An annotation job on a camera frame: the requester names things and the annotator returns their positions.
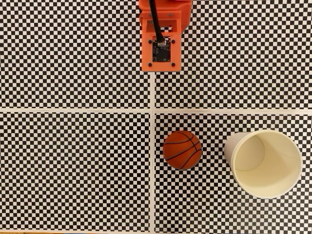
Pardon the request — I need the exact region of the small orange basketball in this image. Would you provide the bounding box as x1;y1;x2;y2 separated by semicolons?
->
162;130;203;171

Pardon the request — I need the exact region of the white paper cup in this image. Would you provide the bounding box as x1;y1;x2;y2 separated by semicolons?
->
224;129;303;199

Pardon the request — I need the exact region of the black white checkerboard sheet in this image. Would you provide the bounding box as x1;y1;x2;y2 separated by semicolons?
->
154;0;312;111
154;113;312;234
0;0;151;110
0;111;151;232

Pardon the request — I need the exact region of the black camera cable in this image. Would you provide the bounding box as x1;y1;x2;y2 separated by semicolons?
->
148;0;165;42

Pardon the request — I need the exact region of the orange camera mount with circuit board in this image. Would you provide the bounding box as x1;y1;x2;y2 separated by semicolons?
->
140;11;182;73

